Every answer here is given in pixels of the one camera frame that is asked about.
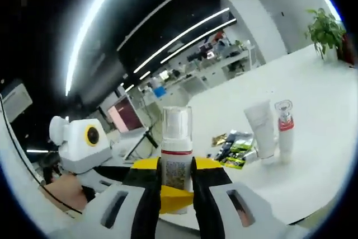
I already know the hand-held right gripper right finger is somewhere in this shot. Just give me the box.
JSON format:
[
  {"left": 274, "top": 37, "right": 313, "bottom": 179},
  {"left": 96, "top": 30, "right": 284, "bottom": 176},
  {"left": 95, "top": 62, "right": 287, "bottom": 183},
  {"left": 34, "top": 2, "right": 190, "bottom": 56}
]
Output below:
[{"left": 191, "top": 156, "right": 308, "bottom": 239}]

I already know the long ceiling light strip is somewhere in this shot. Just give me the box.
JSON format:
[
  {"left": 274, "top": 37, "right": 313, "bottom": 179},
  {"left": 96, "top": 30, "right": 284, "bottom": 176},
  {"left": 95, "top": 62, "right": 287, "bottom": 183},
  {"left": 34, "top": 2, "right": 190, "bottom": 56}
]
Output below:
[{"left": 64, "top": 0, "right": 130, "bottom": 96}]

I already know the gold foil skincare sachet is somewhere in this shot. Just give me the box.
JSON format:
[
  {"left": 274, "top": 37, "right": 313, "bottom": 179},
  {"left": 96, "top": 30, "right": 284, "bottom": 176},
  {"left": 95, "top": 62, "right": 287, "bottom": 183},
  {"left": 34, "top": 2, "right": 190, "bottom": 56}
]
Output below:
[{"left": 211, "top": 133, "right": 228, "bottom": 147}]

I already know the person's white shirt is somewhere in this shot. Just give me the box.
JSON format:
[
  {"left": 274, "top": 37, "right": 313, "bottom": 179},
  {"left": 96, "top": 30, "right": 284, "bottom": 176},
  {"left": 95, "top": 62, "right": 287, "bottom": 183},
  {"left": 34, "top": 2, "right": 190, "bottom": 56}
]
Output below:
[{"left": 0, "top": 93, "right": 82, "bottom": 236}]

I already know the tall red-collar skincare bottle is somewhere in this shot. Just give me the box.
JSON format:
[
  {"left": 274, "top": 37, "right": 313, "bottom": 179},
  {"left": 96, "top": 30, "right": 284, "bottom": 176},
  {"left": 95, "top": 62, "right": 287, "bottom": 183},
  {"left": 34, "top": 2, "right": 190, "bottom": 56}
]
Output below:
[{"left": 274, "top": 99, "right": 296, "bottom": 165}]

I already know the green potted plant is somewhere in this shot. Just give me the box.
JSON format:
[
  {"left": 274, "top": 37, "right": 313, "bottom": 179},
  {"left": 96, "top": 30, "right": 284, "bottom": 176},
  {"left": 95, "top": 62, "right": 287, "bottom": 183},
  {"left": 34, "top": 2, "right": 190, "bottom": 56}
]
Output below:
[{"left": 305, "top": 7, "right": 348, "bottom": 61}]

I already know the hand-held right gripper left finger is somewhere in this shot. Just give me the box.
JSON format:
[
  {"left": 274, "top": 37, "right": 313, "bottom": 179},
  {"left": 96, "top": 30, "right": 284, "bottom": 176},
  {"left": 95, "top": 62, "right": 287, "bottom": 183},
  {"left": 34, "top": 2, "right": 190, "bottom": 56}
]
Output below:
[{"left": 50, "top": 157, "right": 163, "bottom": 239}]

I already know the blue storage box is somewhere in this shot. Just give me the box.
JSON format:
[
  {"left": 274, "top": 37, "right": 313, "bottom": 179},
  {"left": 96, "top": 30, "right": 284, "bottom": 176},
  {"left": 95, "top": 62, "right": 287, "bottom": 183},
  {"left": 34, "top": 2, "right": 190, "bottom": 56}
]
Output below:
[{"left": 152, "top": 86, "right": 166, "bottom": 99}]

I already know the white skincare tube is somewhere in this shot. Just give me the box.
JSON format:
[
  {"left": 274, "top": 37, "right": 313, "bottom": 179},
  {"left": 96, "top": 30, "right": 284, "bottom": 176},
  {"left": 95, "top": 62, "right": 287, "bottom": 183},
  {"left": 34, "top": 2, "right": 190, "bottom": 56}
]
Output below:
[{"left": 243, "top": 99, "right": 276, "bottom": 166}]

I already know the black-frame desk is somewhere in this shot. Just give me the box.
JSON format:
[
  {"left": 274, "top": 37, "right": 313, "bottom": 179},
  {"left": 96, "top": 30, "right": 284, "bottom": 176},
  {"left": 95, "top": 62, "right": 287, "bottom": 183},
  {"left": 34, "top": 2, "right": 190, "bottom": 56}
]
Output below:
[{"left": 111, "top": 125, "right": 161, "bottom": 165}]

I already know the ceiling air conditioner unit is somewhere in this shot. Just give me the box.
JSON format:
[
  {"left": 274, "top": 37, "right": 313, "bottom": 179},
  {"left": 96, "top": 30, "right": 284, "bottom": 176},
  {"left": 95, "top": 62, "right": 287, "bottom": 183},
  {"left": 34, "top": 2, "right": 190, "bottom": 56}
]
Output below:
[{"left": 0, "top": 83, "right": 33, "bottom": 124}]

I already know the green snack packet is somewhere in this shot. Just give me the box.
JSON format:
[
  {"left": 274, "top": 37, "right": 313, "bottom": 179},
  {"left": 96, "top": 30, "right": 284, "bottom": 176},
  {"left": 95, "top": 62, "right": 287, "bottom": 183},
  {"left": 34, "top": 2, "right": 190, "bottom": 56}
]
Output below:
[{"left": 219, "top": 129, "right": 254, "bottom": 153}]

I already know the small clear-cap skincare bottle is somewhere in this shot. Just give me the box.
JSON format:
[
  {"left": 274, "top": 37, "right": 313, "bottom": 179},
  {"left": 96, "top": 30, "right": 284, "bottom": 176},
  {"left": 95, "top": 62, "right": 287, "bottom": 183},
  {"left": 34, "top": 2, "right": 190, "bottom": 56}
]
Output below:
[
  {"left": 242, "top": 149, "right": 261, "bottom": 164},
  {"left": 160, "top": 106, "right": 194, "bottom": 215}
]

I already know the white office counter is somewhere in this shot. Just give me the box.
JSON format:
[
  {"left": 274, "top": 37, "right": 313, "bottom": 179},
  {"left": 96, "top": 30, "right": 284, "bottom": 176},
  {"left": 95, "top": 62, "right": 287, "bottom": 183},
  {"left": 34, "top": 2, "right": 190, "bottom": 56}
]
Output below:
[{"left": 156, "top": 45, "right": 267, "bottom": 103}]

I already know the red plant pot wrap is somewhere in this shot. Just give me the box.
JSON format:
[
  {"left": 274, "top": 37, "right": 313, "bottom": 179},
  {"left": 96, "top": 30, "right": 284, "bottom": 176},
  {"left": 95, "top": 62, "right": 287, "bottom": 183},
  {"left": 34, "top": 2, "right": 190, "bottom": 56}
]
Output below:
[{"left": 336, "top": 32, "right": 358, "bottom": 68}]

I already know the green black skincare sachet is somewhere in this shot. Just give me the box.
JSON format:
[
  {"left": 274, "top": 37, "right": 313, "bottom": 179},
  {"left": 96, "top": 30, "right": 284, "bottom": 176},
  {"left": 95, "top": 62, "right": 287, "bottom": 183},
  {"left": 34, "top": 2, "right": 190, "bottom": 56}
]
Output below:
[{"left": 219, "top": 141, "right": 254, "bottom": 171}]

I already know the person's left hand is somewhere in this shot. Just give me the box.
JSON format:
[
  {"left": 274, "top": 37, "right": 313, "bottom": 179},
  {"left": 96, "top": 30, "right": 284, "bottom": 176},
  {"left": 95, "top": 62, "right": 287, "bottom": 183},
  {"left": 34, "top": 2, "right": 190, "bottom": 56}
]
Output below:
[{"left": 41, "top": 173, "right": 89, "bottom": 213}]

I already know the pink maroon panel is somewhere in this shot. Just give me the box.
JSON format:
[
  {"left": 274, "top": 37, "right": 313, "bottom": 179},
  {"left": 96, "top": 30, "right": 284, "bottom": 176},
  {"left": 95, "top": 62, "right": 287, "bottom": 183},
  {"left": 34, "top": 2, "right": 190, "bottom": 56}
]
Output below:
[{"left": 107, "top": 100, "right": 144, "bottom": 133}]

